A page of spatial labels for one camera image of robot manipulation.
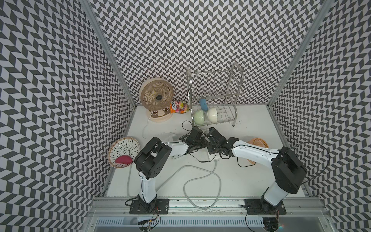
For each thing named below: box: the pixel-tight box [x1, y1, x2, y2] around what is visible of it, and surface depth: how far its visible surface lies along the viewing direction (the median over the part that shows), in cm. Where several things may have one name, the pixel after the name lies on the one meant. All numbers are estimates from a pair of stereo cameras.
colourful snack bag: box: [169, 100, 190, 114], surface depth 114 cm
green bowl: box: [193, 109, 205, 126], surface depth 98 cm
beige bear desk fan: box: [139, 77, 174, 123], surface depth 98 cm
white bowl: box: [206, 107, 218, 124], surface depth 98 cm
